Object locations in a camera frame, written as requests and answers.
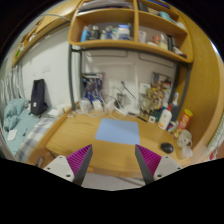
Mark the colourful printed box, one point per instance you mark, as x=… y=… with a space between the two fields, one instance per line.
x=161 y=79

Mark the blue robot model box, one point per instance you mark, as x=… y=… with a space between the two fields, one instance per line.
x=92 y=85

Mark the black computer mouse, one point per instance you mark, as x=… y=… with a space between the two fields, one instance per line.
x=167 y=147

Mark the light blue mouse pad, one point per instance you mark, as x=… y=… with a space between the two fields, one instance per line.
x=118 y=131

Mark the blue spray bottle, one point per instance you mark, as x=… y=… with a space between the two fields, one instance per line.
x=175 y=106

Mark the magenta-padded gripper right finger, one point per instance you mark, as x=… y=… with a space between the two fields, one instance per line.
x=150 y=161

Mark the wooden shelf unit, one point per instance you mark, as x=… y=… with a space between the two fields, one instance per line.
x=130 y=31

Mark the orange chips can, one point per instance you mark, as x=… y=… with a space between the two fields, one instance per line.
x=184 y=123

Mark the black backpack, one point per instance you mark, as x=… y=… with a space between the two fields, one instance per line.
x=38 y=98

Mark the bed with teal bedding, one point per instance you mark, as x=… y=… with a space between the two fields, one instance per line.
x=20 y=130

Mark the wooden robot figurine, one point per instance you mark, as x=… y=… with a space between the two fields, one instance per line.
x=153 y=100

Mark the white red-capped lotion bottle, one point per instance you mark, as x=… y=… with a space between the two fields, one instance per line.
x=165 y=118

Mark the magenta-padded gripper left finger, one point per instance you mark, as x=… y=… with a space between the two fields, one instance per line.
x=76 y=161

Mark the white mug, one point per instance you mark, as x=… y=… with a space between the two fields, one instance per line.
x=184 y=138

